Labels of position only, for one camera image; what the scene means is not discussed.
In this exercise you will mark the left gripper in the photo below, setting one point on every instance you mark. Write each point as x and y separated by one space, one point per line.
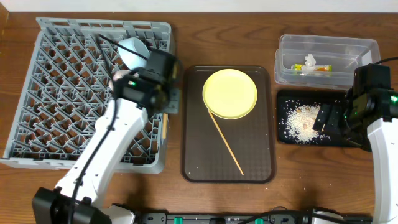
173 100

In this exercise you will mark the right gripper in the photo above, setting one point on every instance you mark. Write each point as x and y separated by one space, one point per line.
337 119

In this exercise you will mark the light blue bowl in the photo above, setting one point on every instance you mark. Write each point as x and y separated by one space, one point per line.
131 60

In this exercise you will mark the pink bowl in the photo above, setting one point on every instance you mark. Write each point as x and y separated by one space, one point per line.
119 74

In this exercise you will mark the green snack wrapper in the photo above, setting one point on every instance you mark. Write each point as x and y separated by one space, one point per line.
315 68

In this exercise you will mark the white tissue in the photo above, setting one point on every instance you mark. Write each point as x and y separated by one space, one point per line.
310 60

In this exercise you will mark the wooden chopstick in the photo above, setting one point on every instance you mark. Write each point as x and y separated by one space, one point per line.
225 142
164 126

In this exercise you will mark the yellow plate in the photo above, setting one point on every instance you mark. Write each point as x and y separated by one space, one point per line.
229 94

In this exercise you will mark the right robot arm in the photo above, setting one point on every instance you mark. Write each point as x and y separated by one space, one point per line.
367 118

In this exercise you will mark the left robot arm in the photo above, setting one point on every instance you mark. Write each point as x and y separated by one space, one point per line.
79 196

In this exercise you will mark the rice food waste pile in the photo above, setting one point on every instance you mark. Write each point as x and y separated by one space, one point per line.
295 119

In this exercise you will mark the grey dishwasher rack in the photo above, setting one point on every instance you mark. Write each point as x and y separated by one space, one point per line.
66 90

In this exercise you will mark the black tray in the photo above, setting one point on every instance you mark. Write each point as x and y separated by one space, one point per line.
322 97

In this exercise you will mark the clear plastic bin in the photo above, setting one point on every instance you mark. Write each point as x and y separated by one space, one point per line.
343 53

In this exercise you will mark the brown serving tray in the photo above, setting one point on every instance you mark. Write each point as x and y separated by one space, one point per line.
205 158

